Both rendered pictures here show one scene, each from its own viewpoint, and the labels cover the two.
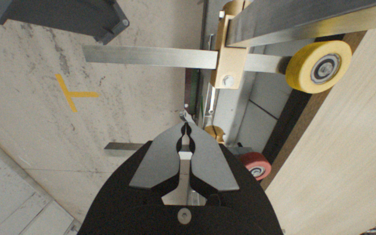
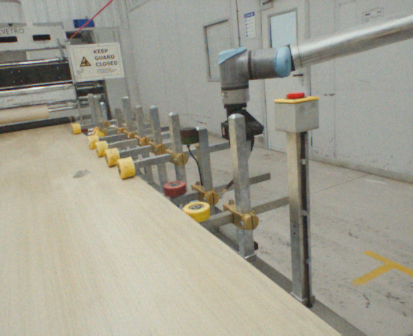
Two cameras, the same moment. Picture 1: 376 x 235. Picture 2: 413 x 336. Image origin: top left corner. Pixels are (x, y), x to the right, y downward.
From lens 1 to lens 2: 1.13 m
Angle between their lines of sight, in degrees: 50
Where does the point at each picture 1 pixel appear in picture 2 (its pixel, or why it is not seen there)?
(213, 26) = (258, 263)
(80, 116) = (355, 250)
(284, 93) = not seen: hidden behind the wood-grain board
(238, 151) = (184, 198)
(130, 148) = (256, 178)
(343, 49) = (197, 210)
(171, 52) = (266, 201)
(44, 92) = not seen: outside the picture
